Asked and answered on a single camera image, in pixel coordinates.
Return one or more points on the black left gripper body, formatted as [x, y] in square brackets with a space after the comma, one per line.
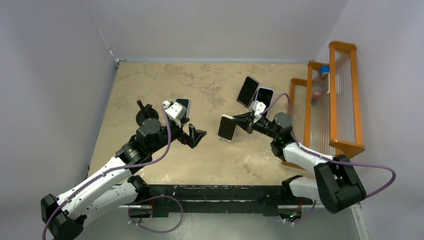
[183, 137]

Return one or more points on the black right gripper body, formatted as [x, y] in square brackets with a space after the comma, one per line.
[258, 125]

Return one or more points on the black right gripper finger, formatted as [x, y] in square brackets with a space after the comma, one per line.
[243, 116]
[244, 124]

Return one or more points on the white case phone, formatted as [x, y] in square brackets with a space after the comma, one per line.
[227, 128]

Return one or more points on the lilac case phone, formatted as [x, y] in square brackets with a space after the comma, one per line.
[264, 95]

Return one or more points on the purple case phone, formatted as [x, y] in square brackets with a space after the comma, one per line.
[248, 91]

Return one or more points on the blue case phone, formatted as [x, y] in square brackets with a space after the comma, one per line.
[186, 103]

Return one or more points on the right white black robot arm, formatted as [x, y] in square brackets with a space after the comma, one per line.
[336, 185]

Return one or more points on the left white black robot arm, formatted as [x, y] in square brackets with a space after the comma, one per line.
[65, 216]

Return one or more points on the black round base phone stand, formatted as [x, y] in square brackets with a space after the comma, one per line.
[145, 112]

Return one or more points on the red black stamp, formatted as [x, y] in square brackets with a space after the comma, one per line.
[316, 96]

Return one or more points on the orange wooden tiered rack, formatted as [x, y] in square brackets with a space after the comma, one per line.
[333, 126]

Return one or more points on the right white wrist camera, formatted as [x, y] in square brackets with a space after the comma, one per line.
[257, 108]

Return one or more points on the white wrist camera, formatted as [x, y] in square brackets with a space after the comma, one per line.
[175, 112]
[257, 108]

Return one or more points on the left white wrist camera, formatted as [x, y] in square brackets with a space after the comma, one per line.
[175, 112]

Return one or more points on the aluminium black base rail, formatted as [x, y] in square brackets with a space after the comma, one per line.
[286, 200]

